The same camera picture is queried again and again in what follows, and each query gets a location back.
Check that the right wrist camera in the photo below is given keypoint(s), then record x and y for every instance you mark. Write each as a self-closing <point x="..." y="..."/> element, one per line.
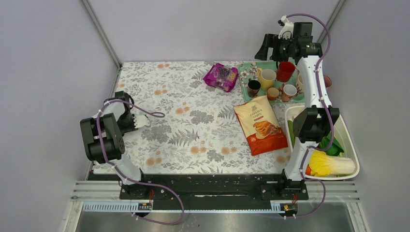
<point x="287" y="28"/>

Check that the green bird-patterned tray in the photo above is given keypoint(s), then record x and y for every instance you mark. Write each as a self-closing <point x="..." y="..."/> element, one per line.
<point x="248" y="71"/>

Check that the pink floral mug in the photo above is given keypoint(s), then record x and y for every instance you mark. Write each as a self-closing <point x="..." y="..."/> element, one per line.
<point x="327" y="81"/>

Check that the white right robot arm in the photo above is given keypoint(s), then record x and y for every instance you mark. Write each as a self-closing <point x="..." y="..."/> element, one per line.
<point x="318" y="116"/>

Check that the red mug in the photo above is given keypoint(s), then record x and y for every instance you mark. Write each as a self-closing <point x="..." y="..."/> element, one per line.
<point x="285" y="71"/>

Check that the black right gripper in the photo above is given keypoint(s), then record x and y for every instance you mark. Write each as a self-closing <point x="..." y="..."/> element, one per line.
<point x="270" y="41"/>

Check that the small white-lined floral cup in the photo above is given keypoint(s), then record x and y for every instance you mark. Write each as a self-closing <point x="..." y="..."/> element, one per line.
<point x="288" y="92"/>

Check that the brown butterfly mug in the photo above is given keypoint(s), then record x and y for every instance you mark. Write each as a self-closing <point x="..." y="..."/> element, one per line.
<point x="253" y="88"/>

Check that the white plastic bin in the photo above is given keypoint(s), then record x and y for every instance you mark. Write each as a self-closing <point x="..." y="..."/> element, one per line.
<point x="341" y="135"/>

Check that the small orange mug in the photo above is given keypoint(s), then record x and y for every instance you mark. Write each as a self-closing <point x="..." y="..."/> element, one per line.
<point x="272" y="94"/>

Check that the toy bok choy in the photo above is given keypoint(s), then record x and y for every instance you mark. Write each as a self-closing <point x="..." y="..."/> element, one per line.
<point x="335" y="149"/>

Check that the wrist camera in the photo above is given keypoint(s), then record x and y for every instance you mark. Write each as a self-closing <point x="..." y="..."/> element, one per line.
<point x="287" y="28"/>
<point x="141" y="121"/>

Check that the teal and cream mug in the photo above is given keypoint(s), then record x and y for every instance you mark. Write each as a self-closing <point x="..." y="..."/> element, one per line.
<point x="299" y="85"/>

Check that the toy napa cabbage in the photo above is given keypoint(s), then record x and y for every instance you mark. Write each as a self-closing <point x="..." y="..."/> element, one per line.
<point x="323" y="165"/>

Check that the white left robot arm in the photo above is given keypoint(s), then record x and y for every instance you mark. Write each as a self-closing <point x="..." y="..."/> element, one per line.
<point x="103" y="137"/>

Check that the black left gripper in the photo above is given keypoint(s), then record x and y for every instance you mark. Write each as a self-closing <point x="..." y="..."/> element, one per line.
<point x="131" y="127"/>

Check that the cassava chips bag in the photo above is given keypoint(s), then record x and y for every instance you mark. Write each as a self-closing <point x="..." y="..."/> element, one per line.
<point x="260" y="126"/>

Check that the purple snack bag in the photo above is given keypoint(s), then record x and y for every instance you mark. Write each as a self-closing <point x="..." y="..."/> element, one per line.
<point x="222" y="77"/>

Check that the floral tablecloth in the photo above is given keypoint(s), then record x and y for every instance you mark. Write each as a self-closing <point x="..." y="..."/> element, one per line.
<point x="200" y="133"/>

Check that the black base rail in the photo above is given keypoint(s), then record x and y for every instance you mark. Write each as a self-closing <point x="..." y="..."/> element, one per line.
<point x="201" y="192"/>

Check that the yellow mug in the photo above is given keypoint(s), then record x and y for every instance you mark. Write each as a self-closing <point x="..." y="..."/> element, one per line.
<point x="266" y="78"/>

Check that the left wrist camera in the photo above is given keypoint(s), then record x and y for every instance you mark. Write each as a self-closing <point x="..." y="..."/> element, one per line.
<point x="141" y="121"/>

